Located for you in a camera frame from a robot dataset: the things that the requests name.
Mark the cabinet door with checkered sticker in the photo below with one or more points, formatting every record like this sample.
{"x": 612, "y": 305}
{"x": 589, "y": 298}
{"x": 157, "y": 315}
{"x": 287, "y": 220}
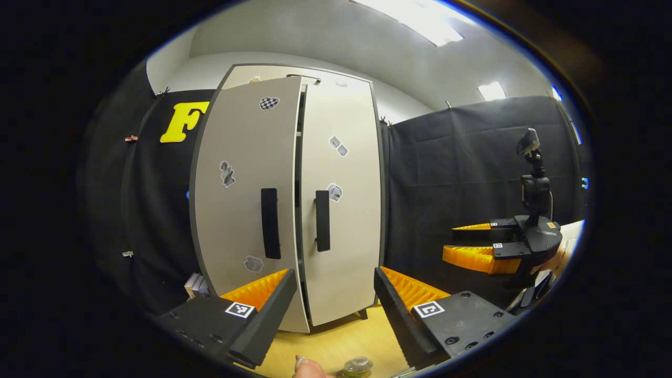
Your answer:
{"x": 236, "y": 220}

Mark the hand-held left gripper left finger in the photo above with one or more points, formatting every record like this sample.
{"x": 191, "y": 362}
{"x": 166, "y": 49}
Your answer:
{"x": 262, "y": 320}

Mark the black backdrop cloth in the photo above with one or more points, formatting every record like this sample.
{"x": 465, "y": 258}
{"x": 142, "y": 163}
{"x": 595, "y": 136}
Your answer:
{"x": 152, "y": 210}
{"x": 446, "y": 173}

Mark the long ceiling light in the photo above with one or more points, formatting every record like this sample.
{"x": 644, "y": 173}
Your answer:
{"x": 415, "y": 18}

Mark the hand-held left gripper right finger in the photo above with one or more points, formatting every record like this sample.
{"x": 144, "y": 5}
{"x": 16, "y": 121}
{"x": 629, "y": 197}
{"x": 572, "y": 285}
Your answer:
{"x": 399, "y": 320}

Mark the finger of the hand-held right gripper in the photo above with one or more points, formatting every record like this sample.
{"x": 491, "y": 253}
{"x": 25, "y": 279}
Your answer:
{"x": 493, "y": 228}
{"x": 472, "y": 259}

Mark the stack of white boxes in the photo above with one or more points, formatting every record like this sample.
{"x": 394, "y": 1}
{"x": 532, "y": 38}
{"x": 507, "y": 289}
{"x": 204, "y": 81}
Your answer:
{"x": 195, "y": 285}

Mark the white and grey cabinet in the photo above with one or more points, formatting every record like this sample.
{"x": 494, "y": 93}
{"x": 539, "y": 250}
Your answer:
{"x": 382, "y": 210}

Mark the cabinet door with grey stickers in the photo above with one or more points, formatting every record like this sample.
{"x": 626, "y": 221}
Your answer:
{"x": 346, "y": 252}

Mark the small ceiling light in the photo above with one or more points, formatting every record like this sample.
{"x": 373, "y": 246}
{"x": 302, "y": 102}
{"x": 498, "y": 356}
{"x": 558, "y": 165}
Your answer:
{"x": 491, "y": 91}

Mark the clear bottle with green label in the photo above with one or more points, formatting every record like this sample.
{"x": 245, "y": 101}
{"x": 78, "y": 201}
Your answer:
{"x": 359, "y": 365}

